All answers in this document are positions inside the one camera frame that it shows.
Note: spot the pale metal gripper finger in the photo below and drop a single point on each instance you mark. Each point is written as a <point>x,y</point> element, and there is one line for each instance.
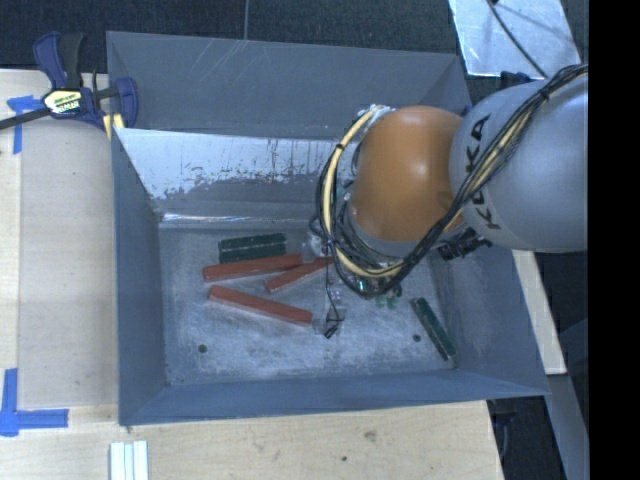
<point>315,246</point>
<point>334,313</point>

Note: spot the red-brown flat block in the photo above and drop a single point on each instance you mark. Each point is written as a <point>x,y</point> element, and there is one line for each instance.
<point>260,306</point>
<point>250,268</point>
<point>295,277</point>

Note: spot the dark green flat block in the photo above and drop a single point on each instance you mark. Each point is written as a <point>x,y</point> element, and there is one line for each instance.
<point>252,247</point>
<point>434,329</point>

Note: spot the grey metal bin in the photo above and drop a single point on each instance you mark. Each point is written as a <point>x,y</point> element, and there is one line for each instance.
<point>280,358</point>

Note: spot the pale wood flat board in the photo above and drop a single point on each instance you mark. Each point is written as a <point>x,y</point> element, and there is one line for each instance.
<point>65,268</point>

